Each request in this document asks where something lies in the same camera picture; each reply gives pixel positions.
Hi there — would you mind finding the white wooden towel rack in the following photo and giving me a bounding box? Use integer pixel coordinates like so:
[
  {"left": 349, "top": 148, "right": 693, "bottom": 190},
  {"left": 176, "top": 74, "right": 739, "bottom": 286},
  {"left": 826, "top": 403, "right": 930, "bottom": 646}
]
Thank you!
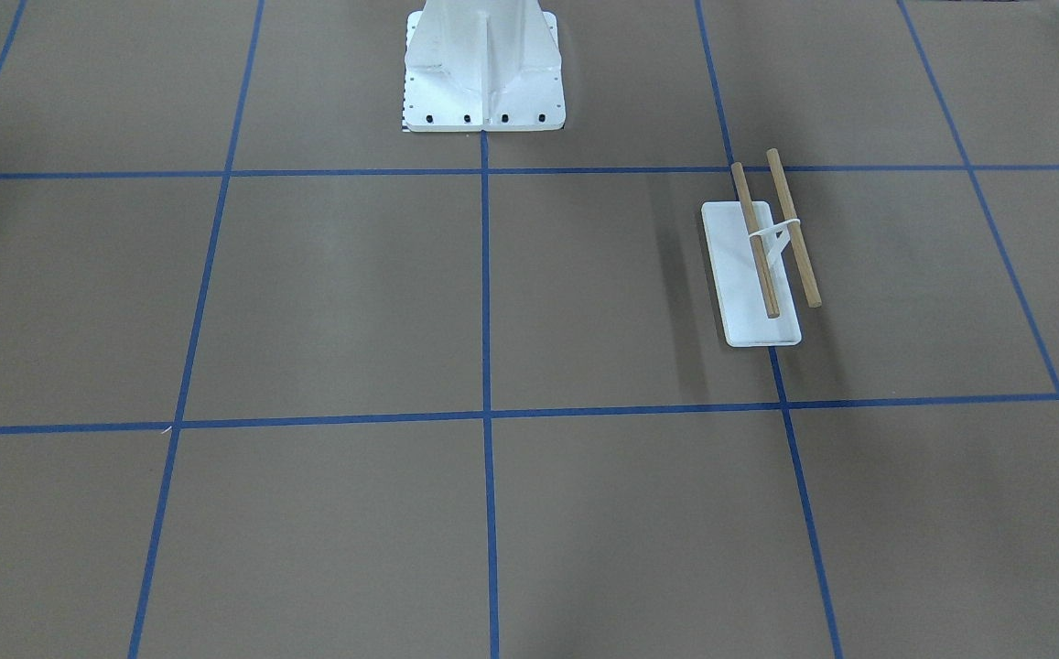
[{"left": 700, "top": 147, "right": 822, "bottom": 349}]

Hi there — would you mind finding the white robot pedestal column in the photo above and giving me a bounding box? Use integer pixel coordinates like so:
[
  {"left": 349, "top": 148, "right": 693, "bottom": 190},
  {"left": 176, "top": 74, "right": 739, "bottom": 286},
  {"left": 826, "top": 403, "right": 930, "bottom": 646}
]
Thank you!
[{"left": 401, "top": 1, "right": 567, "bottom": 133}]

